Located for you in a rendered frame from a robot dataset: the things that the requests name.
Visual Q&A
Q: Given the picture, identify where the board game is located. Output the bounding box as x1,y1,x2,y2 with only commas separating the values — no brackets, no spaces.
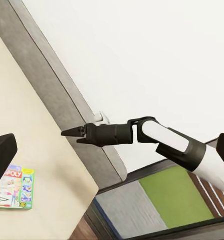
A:
0,164,35,211

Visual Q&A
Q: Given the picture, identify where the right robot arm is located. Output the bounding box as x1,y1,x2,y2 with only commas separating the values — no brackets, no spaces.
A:
61,111,224,192

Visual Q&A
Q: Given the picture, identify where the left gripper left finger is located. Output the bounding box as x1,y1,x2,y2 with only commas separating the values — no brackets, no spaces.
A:
0,133,18,179

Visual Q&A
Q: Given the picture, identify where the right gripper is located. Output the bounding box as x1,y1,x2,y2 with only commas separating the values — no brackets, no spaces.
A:
61,123,119,148

